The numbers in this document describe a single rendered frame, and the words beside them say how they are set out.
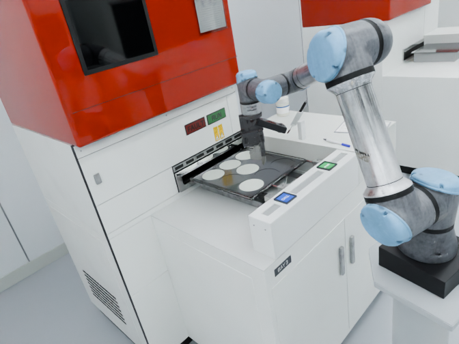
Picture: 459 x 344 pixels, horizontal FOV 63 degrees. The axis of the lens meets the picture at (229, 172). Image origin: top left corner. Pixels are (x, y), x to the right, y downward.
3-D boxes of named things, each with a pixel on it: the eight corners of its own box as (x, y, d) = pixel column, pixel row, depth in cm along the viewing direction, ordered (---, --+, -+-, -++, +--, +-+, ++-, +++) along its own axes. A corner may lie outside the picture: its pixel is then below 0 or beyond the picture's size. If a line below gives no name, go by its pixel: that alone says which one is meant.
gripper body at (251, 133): (242, 142, 146) (238, 112, 141) (264, 138, 145) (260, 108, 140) (244, 149, 139) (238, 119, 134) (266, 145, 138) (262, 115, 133)
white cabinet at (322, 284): (191, 347, 193) (150, 216, 158) (298, 247, 250) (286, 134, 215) (293, 431, 149) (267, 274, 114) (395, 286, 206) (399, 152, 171)
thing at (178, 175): (178, 192, 167) (173, 173, 162) (244, 153, 193) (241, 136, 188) (180, 192, 165) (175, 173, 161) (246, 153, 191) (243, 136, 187)
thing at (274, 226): (253, 250, 125) (246, 215, 119) (338, 179, 158) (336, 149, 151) (275, 260, 119) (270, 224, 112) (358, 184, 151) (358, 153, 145)
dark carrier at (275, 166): (193, 179, 165) (192, 177, 165) (244, 149, 185) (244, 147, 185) (251, 197, 142) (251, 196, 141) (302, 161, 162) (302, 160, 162)
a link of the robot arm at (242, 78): (242, 75, 125) (230, 73, 132) (247, 106, 130) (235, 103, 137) (261, 69, 128) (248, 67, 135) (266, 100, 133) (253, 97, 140)
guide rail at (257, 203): (201, 188, 172) (199, 182, 171) (204, 185, 173) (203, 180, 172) (289, 218, 138) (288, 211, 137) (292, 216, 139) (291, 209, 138)
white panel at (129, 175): (106, 237, 148) (70, 145, 130) (242, 156, 196) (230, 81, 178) (109, 240, 145) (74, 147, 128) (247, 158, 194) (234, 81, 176)
